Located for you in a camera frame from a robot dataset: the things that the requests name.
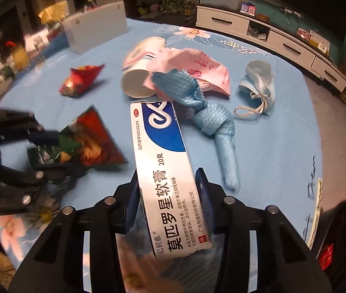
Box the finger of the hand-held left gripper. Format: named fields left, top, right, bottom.
left=3, top=162, right=88, bottom=209
left=0, top=109, right=61, bottom=146

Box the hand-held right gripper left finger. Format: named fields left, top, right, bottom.
left=8, top=171, right=141, bottom=293

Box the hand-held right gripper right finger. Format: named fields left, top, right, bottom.
left=195, top=167, right=334, bottom=293

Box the white blue medicine box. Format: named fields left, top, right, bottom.
left=130, top=100, right=215, bottom=262

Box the red green snack packet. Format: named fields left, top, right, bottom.
left=27, top=105, right=130, bottom=172

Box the small red packet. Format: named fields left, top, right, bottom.
left=58, top=64, right=106, bottom=98

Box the blue textured cloth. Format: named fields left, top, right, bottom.
left=151, top=70, right=241, bottom=191

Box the white paper cup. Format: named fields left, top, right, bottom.
left=121, top=37, right=166, bottom=99

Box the blue face mask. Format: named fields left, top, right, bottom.
left=233, top=60, right=276, bottom=119

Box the pink packet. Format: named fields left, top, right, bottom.
left=144, top=48, right=231, bottom=97

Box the black bucket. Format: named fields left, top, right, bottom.
left=309, top=200, right=346, bottom=285

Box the blue floral tablecloth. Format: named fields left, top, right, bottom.
left=0, top=17, right=324, bottom=293

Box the white cardboard box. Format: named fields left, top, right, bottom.
left=61, top=0, right=128, bottom=55

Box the yellow bag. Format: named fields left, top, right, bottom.
left=37, top=1, right=70, bottom=25

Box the white television cabinet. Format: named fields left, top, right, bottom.
left=196, top=4, right=346, bottom=91

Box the bushy potted plant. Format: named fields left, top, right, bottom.
left=158, top=0, right=192, bottom=16

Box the white flat box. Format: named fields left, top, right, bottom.
left=309, top=31, right=331, bottom=54

